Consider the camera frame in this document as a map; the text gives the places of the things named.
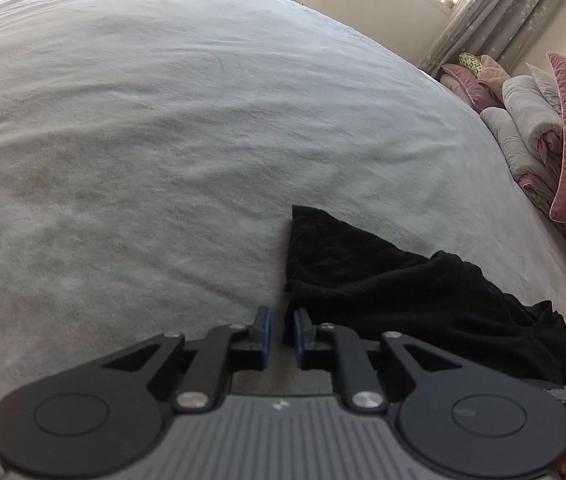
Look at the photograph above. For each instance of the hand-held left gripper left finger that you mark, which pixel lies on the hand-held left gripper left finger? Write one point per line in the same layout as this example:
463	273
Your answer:
263	336

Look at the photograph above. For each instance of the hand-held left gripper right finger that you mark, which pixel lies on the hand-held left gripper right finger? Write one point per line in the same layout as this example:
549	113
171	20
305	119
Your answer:
295	335

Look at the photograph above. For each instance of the grey and pink folded quilt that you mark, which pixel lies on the grey and pink folded quilt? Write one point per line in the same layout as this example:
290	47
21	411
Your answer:
523	130

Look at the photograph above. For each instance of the grey bed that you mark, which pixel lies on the grey bed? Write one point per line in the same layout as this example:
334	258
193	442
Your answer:
163	160

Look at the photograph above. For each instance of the grey pillow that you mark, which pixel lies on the grey pillow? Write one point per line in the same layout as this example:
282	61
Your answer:
545	82

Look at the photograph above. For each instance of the grey star-print curtain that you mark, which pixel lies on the grey star-print curtain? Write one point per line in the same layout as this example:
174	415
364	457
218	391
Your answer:
498	15

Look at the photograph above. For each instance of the small dark pink pillow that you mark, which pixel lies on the small dark pink pillow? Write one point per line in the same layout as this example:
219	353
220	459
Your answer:
468	87

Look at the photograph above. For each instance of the black T-shirt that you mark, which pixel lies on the black T-shirt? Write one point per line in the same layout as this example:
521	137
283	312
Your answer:
388	285

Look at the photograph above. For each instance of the green patterned item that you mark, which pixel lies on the green patterned item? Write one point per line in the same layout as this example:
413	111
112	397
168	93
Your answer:
470	63

